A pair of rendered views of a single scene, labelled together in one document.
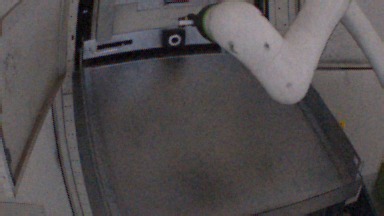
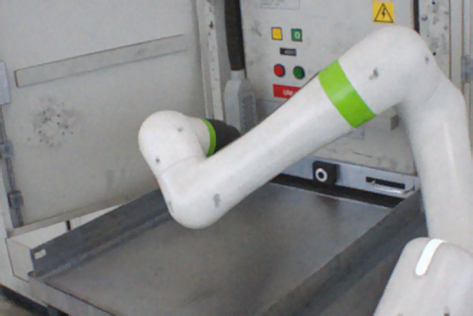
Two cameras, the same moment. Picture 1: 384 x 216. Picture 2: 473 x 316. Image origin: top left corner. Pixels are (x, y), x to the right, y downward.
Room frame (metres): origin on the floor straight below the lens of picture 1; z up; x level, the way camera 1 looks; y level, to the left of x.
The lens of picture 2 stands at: (0.29, -1.22, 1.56)
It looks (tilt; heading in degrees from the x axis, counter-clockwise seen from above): 20 degrees down; 56
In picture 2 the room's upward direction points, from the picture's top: 5 degrees counter-clockwise
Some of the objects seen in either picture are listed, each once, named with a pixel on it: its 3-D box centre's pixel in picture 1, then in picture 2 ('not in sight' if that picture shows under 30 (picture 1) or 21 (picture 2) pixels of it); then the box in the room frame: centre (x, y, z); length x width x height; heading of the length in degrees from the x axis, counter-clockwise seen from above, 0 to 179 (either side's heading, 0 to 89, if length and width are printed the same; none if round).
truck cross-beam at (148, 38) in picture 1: (171, 33); (332, 168); (1.46, 0.06, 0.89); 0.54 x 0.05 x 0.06; 105
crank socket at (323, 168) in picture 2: (173, 38); (323, 172); (1.42, 0.05, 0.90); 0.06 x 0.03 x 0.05; 105
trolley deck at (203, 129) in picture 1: (209, 135); (235, 259); (1.07, -0.04, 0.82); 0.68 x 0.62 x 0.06; 15
